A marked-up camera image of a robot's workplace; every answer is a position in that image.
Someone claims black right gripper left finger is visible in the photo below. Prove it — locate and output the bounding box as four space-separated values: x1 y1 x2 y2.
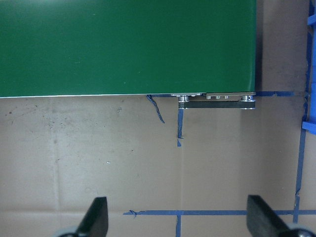
75 197 109 237

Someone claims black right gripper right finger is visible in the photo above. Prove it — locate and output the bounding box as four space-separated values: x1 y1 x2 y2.
246 195 289 237

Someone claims blue right plastic bin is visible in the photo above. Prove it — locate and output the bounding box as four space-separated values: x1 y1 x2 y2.
302 0 316 135

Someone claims green conveyor belt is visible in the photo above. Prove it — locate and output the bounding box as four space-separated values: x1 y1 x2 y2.
0 0 256 109

